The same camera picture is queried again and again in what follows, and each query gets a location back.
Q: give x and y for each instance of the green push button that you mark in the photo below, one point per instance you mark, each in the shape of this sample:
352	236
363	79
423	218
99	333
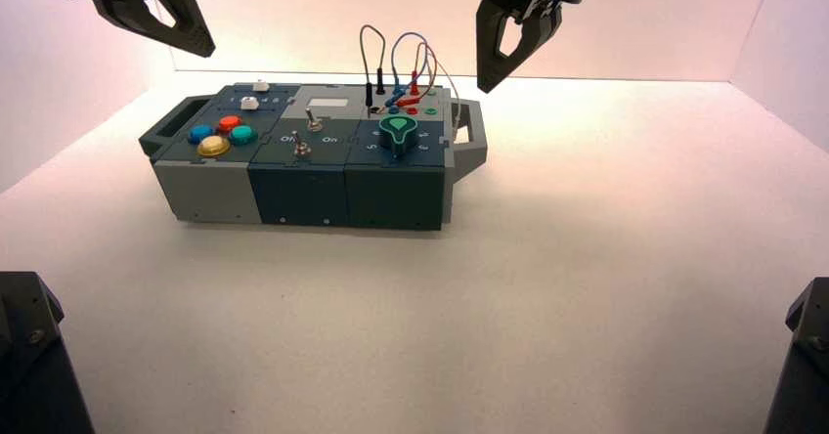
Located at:
243	135

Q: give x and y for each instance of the blue push button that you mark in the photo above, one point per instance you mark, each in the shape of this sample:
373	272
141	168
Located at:
201	134

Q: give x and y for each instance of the red push button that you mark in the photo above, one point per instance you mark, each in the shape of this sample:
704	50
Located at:
229	123

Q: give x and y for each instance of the yellow push button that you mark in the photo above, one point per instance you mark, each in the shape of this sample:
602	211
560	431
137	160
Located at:
213	146

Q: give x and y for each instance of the plain white slider knob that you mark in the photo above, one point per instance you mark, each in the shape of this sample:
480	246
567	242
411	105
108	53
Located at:
261	85

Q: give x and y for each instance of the white slider knob blue triangle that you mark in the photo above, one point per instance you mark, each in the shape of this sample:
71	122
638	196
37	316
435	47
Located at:
249	103

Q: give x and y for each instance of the green teal rotary knob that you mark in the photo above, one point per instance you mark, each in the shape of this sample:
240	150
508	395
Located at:
397	134

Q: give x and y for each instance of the white display window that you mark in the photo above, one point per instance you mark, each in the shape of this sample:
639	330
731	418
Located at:
327	103

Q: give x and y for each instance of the grey and teal control box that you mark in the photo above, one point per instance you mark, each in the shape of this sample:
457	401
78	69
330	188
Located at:
298	188

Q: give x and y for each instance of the metal toggle switch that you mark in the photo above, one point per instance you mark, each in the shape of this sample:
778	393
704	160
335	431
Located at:
300	147
313	123

